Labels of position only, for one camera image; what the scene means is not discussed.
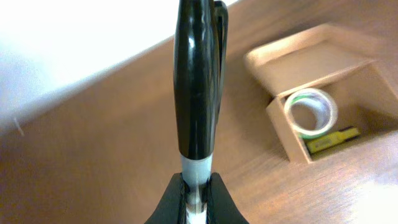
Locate open cardboard box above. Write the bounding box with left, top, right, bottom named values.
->
left=244, top=24, right=397, bottom=164

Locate black and white permanent marker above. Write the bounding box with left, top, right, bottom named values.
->
left=174, top=0, right=229, bottom=223

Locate yellow highlighter marker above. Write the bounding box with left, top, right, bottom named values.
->
left=306, top=126, right=361, bottom=154

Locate cream masking tape roll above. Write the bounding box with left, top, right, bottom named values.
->
left=284, top=88, right=338, bottom=138

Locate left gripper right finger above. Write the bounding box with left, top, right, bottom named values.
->
left=206, top=172, right=249, bottom=224

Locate green tape roll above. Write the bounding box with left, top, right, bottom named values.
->
left=297, top=95, right=328, bottom=139

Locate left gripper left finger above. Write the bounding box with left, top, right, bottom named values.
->
left=145, top=173, right=186, bottom=224

